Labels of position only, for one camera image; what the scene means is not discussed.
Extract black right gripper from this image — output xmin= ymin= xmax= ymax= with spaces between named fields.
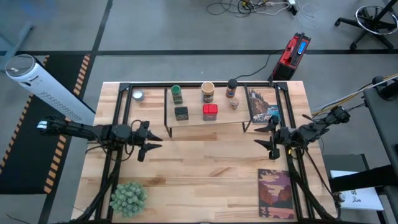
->
xmin=252 ymin=115 xmax=287 ymax=161

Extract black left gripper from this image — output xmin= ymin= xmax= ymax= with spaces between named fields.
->
xmin=133 ymin=120 xmax=164 ymax=163

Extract dark green pepper tin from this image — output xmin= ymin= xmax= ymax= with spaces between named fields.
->
xmin=174 ymin=106 xmax=190 ymax=121

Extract green lid spice jar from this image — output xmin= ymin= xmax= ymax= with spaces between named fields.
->
xmin=170 ymin=85 xmax=184 ymax=105

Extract black lid orange spice jar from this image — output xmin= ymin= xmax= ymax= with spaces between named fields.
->
xmin=226 ymin=78 xmax=239 ymax=99

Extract red lid paprika tin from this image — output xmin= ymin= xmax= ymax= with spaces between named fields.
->
xmin=202 ymin=104 xmax=219 ymax=121

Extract tan lid brown jar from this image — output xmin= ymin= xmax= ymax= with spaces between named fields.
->
xmin=200 ymin=81 xmax=216 ymax=103

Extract wooden shelf riser black legs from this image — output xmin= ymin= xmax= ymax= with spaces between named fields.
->
xmin=163 ymin=85 xmax=254 ymax=139

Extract Acadia poster card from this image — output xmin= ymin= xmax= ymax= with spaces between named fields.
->
xmin=245 ymin=88 xmax=282 ymax=124

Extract purple canyon poster card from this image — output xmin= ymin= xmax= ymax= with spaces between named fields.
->
xmin=257 ymin=168 xmax=295 ymax=220

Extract green artificial plant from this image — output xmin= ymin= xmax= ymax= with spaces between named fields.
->
xmin=109 ymin=182 xmax=149 ymax=218

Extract dark grey box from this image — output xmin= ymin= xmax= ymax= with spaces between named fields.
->
xmin=322 ymin=153 xmax=371 ymax=175

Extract red portable power station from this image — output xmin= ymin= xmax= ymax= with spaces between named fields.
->
xmin=271 ymin=32 xmax=312 ymax=81

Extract black metal beam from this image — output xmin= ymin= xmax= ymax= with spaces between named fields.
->
xmin=328 ymin=164 xmax=398 ymax=194

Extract white paper sheet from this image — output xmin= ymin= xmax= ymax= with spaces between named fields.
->
xmin=330 ymin=170 xmax=384 ymax=212

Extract white tower fan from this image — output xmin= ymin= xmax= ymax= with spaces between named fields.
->
xmin=5 ymin=54 xmax=96 ymax=125

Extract dark grey desk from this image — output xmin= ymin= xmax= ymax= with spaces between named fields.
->
xmin=362 ymin=88 xmax=398 ymax=187

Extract black hazard striped floor mat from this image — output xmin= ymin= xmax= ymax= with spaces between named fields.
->
xmin=0 ymin=54 xmax=91 ymax=195

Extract black office chair base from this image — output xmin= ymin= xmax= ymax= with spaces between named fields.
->
xmin=334 ymin=0 xmax=398 ymax=51

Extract grey blue furniture leg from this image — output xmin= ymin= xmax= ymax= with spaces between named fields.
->
xmin=0 ymin=20 xmax=35 ymax=72

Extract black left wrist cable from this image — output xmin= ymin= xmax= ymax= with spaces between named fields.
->
xmin=119 ymin=119 xmax=139 ymax=162

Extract black aluminium frame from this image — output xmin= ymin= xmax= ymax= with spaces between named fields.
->
xmin=73 ymin=74 xmax=340 ymax=224

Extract black power station cable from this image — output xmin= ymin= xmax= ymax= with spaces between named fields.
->
xmin=229 ymin=46 xmax=289 ymax=82

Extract white floor cable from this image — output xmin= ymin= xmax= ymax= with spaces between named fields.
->
xmin=254 ymin=1 xmax=323 ymax=30

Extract white yellow cable bundle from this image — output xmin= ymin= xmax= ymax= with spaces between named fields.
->
xmin=312 ymin=73 xmax=398 ymax=114

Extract black desk mount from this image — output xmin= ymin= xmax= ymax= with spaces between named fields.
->
xmin=371 ymin=74 xmax=398 ymax=101

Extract tangled black floor cables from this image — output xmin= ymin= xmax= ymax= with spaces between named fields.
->
xmin=205 ymin=0 xmax=282 ymax=17

